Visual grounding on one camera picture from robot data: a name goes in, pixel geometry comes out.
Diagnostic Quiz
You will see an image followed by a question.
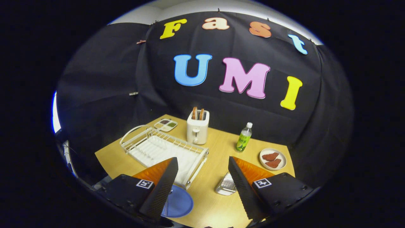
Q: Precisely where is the silver wire basket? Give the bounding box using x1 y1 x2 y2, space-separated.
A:
215 172 237 196

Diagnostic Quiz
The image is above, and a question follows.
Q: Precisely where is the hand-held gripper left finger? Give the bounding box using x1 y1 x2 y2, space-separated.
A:
96 157 179 222

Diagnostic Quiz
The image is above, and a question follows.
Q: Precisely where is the white plate with meat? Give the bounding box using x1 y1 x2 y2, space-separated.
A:
259 148 287 171

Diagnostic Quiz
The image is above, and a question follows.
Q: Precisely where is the green label drink bottle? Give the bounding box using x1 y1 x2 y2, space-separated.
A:
236 122 253 153

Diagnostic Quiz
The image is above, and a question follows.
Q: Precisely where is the white compartment seasoning dish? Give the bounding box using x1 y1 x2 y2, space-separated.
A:
154 118 178 132

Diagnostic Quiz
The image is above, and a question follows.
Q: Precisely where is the white toaster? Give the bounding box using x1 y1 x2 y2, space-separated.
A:
186 109 210 145

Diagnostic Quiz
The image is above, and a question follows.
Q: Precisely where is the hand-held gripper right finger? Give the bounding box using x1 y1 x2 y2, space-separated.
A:
228 156 314 222

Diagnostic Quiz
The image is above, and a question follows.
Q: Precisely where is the blue plate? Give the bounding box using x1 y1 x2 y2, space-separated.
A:
161 185 194 218

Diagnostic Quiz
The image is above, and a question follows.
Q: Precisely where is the white wire dish rack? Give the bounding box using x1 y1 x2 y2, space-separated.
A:
120 124 209 190

